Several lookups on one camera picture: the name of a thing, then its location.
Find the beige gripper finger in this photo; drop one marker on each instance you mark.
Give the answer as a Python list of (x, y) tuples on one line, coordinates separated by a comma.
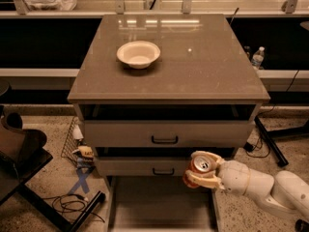
[(207, 180), (206, 158)]

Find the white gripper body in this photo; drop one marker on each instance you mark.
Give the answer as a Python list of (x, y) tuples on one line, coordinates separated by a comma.
[(234, 176)]

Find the red coke can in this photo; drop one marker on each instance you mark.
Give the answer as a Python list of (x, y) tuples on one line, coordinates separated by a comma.
[(199, 165)]

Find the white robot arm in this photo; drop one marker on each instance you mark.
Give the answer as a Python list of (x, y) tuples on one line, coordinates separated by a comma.
[(280, 195)]

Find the grey cabinet with counter top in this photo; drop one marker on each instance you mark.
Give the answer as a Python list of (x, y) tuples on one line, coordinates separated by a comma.
[(202, 74)]

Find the open bottom drawer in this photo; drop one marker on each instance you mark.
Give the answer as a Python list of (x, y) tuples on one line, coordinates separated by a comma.
[(160, 204)]

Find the grey lower drawer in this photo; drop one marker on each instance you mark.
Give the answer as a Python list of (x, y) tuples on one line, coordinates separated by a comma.
[(141, 166)]

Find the grey drawer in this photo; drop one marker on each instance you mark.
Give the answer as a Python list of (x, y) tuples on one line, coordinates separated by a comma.
[(224, 134), (141, 166)]

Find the grey middle drawer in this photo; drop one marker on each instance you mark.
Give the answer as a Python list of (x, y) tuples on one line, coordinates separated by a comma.
[(224, 134)]

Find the black stand base right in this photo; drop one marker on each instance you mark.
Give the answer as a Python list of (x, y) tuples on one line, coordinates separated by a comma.
[(269, 136)]

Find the snack bag on floor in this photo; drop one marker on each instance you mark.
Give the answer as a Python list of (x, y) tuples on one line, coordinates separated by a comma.
[(85, 156)]

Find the white paper bowl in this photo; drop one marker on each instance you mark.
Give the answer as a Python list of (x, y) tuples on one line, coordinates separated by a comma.
[(138, 54)]

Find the clear water bottle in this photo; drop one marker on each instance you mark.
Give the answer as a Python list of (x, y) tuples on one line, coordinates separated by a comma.
[(258, 57)]

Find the blue tape cross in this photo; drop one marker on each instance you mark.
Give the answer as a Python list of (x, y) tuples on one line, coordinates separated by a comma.
[(81, 183)]

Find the dark brown chair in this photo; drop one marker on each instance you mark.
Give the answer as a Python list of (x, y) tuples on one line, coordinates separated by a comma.
[(22, 154)]

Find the wire mesh basket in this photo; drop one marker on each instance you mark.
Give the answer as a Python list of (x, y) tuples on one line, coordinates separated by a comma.
[(70, 144)]

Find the black table leg frame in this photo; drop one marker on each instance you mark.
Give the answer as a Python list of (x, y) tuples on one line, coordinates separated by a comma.
[(55, 217)]

